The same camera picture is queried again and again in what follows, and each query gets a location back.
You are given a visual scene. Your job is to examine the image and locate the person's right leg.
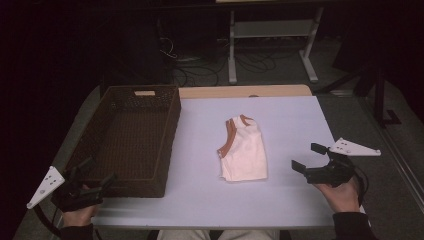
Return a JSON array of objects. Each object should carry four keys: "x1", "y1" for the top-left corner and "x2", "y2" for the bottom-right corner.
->
[{"x1": 217, "y1": 229, "x2": 282, "y2": 240}]

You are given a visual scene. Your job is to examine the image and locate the white tank top orange trim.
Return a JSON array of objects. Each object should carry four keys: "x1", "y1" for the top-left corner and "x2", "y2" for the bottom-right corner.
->
[{"x1": 217, "y1": 114, "x2": 269, "y2": 183}]

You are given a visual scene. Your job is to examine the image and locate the pale lavender table mat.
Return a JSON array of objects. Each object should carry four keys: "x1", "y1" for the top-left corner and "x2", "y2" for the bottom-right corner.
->
[{"x1": 91, "y1": 95, "x2": 366, "y2": 231}]

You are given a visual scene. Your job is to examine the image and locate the white metal desk frame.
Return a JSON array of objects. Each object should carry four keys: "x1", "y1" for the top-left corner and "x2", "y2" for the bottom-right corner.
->
[{"x1": 227, "y1": 6, "x2": 325, "y2": 85}]

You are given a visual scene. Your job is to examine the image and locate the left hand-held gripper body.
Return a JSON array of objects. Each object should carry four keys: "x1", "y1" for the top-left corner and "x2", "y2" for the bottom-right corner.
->
[{"x1": 26, "y1": 165, "x2": 104, "y2": 213}]

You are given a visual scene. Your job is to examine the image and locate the person's left hand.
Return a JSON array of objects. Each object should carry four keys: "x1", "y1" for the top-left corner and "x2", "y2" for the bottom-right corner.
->
[{"x1": 61, "y1": 184, "x2": 101, "y2": 228}]

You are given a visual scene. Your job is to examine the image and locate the dark metal stand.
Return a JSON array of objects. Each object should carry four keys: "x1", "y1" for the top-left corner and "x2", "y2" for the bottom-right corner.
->
[{"x1": 315, "y1": 64, "x2": 403, "y2": 130}]

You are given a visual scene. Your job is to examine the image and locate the person's right hand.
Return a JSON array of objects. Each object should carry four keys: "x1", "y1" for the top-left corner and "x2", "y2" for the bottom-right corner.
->
[{"x1": 312, "y1": 176, "x2": 363, "y2": 214}]

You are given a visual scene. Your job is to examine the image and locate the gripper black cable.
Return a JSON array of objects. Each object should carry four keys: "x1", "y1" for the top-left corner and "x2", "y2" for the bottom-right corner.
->
[
  {"x1": 353, "y1": 165, "x2": 370, "y2": 206},
  {"x1": 32, "y1": 203, "x2": 63, "y2": 238}
]

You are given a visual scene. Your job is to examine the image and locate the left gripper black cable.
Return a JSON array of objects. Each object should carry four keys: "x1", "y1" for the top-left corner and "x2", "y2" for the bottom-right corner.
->
[{"x1": 32, "y1": 203, "x2": 63, "y2": 238}]

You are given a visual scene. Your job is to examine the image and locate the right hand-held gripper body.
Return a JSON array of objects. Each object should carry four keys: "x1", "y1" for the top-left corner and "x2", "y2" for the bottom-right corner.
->
[{"x1": 304, "y1": 137, "x2": 382, "y2": 188}]

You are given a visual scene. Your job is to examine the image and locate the black floor cables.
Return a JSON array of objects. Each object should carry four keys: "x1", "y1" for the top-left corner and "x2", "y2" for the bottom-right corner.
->
[{"x1": 159, "y1": 36, "x2": 278, "y2": 88}]

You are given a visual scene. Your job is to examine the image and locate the brown wicker basket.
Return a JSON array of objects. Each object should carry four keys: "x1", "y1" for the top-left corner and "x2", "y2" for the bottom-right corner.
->
[{"x1": 65, "y1": 84, "x2": 182, "y2": 199}]

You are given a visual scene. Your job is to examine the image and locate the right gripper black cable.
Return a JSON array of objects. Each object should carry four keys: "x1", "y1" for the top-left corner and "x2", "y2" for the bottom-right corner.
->
[{"x1": 353, "y1": 165, "x2": 370, "y2": 206}]

